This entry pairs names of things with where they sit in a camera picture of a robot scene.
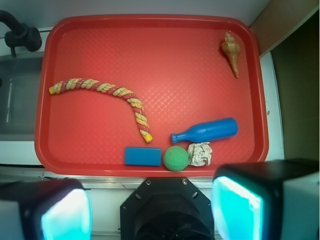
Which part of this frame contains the green textured ball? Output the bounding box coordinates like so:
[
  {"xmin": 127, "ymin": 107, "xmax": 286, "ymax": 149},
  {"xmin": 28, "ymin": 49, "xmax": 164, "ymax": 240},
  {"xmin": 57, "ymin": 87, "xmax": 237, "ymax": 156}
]
[{"xmin": 163, "ymin": 146, "xmax": 189, "ymax": 172}]

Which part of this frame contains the red yellow twisted rope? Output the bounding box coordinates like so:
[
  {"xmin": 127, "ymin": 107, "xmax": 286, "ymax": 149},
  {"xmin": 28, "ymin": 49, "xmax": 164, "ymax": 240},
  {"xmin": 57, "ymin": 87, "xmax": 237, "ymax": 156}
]
[{"xmin": 48, "ymin": 77, "xmax": 153, "ymax": 144}]

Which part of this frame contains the blue rectangular block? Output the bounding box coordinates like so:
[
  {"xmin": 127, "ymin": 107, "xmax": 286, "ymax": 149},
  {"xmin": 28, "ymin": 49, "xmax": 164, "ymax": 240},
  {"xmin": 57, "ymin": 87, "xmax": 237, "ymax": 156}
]
[{"xmin": 124, "ymin": 147, "xmax": 162, "ymax": 167}]

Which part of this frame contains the brown spiral seashell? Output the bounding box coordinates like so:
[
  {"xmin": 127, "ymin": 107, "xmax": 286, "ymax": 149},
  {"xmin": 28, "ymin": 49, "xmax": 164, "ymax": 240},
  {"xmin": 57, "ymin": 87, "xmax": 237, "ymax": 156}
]
[{"xmin": 221, "ymin": 32, "xmax": 240, "ymax": 78}]

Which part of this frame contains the crumpled white paper ball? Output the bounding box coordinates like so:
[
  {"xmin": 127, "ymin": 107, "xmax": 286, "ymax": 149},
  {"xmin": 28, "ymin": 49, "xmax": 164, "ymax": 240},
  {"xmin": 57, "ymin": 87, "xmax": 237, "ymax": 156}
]
[{"xmin": 187, "ymin": 142, "xmax": 213, "ymax": 167}]

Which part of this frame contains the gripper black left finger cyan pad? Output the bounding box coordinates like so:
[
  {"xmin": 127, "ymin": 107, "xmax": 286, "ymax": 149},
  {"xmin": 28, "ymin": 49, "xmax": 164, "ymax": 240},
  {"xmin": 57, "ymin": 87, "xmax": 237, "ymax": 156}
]
[{"xmin": 0, "ymin": 179, "xmax": 92, "ymax": 240}]

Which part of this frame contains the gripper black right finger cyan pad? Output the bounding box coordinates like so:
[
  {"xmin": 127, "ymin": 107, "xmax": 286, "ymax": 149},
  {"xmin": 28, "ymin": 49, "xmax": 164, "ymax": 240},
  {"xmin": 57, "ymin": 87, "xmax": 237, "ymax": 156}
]
[{"xmin": 211, "ymin": 158, "xmax": 320, "ymax": 240}]

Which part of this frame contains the black octagonal mount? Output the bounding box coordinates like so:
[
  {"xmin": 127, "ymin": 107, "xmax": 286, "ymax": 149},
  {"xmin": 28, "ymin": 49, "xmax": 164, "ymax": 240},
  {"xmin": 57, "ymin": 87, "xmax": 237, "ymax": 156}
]
[{"xmin": 119, "ymin": 177, "xmax": 215, "ymax": 240}]

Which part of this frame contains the blue plastic bottle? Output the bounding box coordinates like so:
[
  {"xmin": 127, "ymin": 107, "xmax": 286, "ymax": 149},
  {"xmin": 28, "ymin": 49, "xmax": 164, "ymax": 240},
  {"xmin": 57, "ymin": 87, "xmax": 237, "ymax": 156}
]
[{"xmin": 171, "ymin": 118, "xmax": 238, "ymax": 144}]

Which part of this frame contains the black faucet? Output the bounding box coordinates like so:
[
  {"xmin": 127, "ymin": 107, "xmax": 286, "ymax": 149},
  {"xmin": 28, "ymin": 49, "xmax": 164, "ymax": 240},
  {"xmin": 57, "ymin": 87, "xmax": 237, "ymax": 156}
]
[{"xmin": 0, "ymin": 10, "xmax": 42, "ymax": 58}]

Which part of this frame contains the metal sink basin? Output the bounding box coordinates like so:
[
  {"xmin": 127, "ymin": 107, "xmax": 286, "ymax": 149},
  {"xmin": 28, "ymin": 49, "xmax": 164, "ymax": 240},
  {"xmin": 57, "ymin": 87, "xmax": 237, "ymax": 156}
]
[{"xmin": 0, "ymin": 56, "xmax": 43, "ymax": 141}]

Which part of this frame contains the red plastic tray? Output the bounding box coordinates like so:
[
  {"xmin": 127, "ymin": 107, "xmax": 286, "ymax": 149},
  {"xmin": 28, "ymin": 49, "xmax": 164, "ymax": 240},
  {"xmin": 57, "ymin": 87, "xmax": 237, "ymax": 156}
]
[{"xmin": 35, "ymin": 15, "xmax": 269, "ymax": 177}]

